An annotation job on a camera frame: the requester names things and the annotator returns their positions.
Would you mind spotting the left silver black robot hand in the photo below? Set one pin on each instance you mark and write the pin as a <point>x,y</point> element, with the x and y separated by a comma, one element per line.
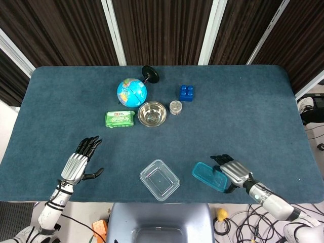
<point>74,167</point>

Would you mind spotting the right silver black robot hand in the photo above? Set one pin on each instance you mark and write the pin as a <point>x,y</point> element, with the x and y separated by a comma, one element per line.
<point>236,173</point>

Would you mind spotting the teal container lid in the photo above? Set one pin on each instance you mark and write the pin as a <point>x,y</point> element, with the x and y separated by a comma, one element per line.
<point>205,173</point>

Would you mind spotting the clear plastic container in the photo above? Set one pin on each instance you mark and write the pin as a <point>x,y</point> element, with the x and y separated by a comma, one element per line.
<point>160,180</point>

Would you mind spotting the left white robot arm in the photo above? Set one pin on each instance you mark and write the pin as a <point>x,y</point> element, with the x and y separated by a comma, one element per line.
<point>51,210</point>

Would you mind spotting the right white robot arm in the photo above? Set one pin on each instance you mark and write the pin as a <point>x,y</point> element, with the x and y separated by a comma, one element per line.
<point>276,202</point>

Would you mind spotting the blue table cloth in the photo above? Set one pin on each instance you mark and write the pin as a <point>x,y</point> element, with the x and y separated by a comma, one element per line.
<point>227,131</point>

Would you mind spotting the yellow object on floor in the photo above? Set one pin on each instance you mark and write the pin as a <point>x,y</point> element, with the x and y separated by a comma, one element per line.
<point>221,214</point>

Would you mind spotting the orange object on floor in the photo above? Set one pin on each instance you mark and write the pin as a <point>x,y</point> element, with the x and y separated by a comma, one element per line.
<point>99,227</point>

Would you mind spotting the green wet wipes pack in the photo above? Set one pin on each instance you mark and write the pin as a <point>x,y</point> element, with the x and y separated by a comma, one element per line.
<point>119,119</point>

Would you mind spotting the small clear round jar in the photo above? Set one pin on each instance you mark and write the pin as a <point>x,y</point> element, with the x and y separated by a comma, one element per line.
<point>175,107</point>

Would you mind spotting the grey robot torso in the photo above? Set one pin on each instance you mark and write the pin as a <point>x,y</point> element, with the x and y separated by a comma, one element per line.
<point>159,220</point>

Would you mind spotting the stainless steel bowl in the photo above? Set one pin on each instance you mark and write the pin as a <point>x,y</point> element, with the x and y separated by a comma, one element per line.
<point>152,114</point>

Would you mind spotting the blue building block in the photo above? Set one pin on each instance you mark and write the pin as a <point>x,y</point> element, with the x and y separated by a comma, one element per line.
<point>186,93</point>

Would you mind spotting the blue globe with black stand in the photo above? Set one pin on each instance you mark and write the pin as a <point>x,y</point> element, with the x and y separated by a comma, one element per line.
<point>131,92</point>

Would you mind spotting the black white floor device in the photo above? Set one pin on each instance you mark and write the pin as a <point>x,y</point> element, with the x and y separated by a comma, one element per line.
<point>310,107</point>

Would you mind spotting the white partition frame post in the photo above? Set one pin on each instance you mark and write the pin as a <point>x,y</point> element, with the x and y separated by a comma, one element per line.
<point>15,53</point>
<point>268,33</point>
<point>212,33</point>
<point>114,33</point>

